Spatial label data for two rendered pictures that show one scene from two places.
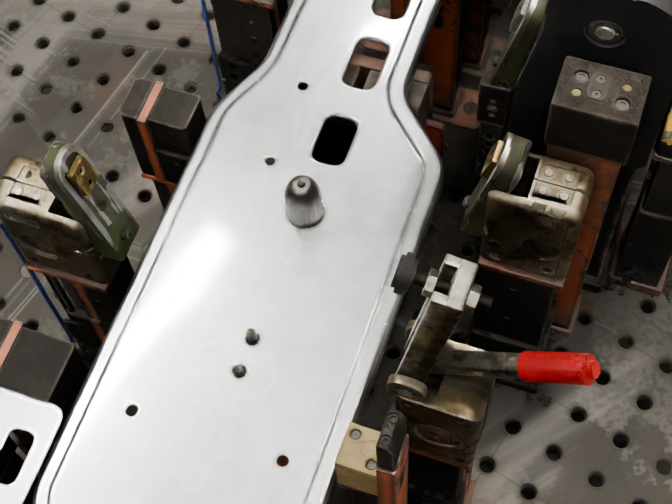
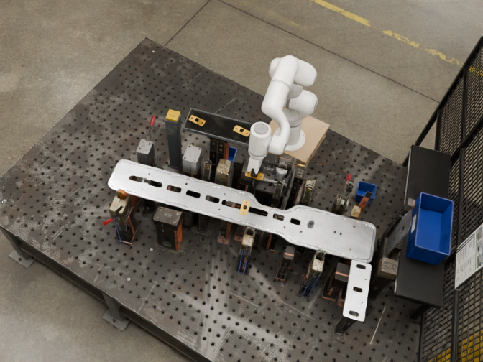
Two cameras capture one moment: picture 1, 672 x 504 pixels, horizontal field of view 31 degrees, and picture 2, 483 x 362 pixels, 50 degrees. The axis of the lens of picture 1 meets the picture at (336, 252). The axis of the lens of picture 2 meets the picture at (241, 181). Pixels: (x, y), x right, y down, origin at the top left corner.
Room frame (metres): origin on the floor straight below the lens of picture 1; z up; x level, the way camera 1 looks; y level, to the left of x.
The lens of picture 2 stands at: (1.21, 1.08, 3.29)
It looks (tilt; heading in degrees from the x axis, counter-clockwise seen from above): 58 degrees down; 253
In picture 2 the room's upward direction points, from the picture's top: 8 degrees clockwise
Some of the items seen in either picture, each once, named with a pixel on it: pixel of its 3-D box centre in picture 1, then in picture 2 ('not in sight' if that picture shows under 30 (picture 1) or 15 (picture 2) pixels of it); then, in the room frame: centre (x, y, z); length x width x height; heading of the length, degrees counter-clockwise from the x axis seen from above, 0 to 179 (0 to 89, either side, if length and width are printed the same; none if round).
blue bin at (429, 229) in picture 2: not in sight; (429, 228); (-0.05, 0.16, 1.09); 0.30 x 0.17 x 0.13; 64
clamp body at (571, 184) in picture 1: (524, 282); (304, 202); (0.47, -0.17, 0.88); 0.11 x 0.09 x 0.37; 65
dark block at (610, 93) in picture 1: (568, 217); (293, 192); (0.52, -0.22, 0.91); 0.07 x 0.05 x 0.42; 65
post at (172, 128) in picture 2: not in sight; (174, 141); (1.12, -0.63, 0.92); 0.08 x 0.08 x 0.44; 65
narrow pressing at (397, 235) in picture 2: not in sight; (397, 233); (0.16, 0.20, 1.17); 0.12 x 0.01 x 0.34; 65
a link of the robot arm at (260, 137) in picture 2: not in sight; (260, 138); (0.79, -0.14, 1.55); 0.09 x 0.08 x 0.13; 150
